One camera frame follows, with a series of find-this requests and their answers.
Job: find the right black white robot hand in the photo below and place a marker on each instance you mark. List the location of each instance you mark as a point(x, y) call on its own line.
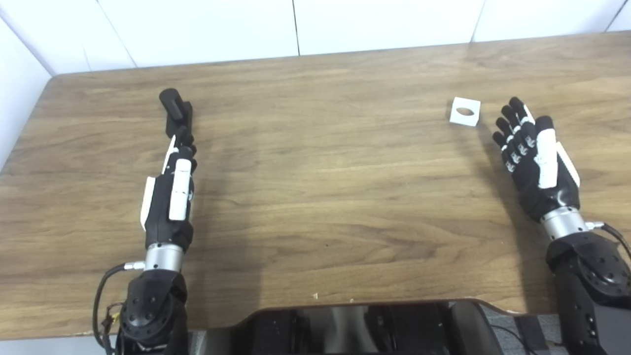
point(530, 182)

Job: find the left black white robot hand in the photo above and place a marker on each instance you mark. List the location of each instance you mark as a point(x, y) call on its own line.
point(160, 212)

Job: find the white square piece with hole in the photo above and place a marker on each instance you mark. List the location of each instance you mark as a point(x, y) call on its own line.
point(456, 117)

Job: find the black peg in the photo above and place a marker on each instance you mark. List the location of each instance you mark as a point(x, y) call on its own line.
point(173, 107)

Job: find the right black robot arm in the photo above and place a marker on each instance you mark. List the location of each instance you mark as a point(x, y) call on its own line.
point(591, 286)

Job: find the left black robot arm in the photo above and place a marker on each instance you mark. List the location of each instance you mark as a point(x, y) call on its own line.
point(150, 305)

